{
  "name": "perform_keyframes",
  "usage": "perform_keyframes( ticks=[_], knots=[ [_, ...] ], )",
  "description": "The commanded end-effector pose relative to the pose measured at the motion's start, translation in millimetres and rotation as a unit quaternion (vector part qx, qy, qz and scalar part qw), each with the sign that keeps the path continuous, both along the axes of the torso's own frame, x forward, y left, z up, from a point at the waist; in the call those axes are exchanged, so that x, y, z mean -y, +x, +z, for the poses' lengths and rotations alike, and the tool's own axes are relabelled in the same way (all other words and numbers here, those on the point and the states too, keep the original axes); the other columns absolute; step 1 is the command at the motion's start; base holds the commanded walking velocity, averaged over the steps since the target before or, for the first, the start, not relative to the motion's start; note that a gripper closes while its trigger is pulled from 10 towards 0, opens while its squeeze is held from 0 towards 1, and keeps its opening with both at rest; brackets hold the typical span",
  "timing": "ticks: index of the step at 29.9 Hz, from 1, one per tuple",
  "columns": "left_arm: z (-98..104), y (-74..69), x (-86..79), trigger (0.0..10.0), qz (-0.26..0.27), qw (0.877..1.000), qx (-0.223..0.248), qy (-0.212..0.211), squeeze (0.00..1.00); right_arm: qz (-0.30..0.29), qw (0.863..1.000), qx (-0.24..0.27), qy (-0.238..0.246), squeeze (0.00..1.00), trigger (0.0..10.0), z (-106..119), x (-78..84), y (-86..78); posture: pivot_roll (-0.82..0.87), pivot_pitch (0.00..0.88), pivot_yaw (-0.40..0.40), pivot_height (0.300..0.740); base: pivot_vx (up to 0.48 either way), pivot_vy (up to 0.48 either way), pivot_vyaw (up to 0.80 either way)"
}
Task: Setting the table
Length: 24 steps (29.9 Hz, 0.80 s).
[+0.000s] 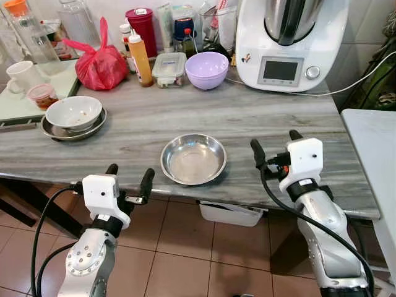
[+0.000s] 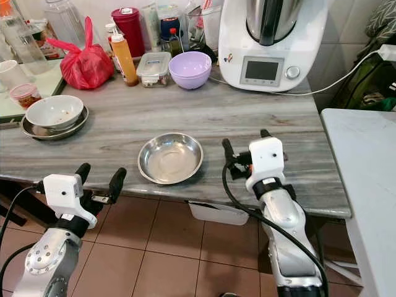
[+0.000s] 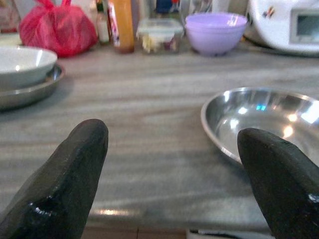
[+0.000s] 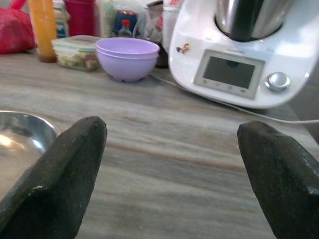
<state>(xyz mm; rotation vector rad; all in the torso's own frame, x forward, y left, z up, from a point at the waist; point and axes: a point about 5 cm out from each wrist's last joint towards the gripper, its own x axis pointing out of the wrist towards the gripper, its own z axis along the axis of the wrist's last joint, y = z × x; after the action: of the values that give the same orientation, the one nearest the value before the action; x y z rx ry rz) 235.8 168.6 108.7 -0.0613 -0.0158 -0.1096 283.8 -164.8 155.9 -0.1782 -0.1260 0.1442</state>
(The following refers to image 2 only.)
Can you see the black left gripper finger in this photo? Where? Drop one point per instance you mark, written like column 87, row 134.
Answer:
column 118, row 180
column 83, row 172

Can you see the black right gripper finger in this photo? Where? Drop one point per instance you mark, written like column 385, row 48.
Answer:
column 229, row 151
column 266, row 133

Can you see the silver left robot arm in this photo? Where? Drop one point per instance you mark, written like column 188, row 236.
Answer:
column 49, row 260

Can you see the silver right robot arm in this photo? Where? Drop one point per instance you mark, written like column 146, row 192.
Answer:
column 288, row 235

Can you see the empty stainless steel bowl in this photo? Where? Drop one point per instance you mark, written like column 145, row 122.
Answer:
column 170, row 159

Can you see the white plastic tray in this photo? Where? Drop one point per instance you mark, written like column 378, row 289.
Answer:
column 218, row 214

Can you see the stainless steel plate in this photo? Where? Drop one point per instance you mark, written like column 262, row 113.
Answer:
column 34, row 131

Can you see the white ceramic bowl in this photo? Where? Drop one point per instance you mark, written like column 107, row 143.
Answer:
column 54, row 111

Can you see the white kitchen food processor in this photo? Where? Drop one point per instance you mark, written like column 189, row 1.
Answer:
column 272, row 59

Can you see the purple plastic bowl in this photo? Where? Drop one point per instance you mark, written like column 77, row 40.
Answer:
column 189, row 70

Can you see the small clear tub red contents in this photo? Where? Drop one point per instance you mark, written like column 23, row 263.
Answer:
column 25, row 96

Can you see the pale green glass tray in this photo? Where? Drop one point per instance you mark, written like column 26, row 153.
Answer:
column 9, row 110

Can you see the red plastic bag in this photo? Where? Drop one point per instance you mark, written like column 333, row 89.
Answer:
column 86, row 67

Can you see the white side table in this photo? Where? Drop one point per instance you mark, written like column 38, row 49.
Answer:
column 365, row 185

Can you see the clear food container grey lid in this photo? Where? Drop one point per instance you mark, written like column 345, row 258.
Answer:
column 153, row 68

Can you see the dark green bag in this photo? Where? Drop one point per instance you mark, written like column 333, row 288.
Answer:
column 368, row 80

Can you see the orange sauce squeeze bottle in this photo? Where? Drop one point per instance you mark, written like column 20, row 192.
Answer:
column 124, row 62

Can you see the dark bottle red cap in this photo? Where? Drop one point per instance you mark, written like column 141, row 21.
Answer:
column 173, row 42

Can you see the clear plastic pitcher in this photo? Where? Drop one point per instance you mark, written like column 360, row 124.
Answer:
column 207, row 21

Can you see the blue lidded jar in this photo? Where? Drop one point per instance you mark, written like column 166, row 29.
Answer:
column 169, row 23

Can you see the white power plug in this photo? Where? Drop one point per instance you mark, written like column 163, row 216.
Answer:
column 387, row 52

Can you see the small bottle white cap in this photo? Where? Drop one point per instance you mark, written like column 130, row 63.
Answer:
column 110, row 28

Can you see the dark red canister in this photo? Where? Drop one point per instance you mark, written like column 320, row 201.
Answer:
column 129, row 28

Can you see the glass bottle orange cap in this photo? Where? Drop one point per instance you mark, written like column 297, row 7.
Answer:
column 20, row 34

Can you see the clear glass bottle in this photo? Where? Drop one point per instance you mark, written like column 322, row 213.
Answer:
column 65, row 20

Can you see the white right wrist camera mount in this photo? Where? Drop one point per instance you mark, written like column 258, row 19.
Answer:
column 265, row 158

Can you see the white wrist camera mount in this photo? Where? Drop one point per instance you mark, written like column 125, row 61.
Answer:
column 265, row 158
column 65, row 195

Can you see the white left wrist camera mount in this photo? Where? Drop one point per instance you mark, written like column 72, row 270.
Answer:
column 65, row 195

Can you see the dark table leg frame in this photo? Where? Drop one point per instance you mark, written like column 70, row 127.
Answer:
column 21, row 204

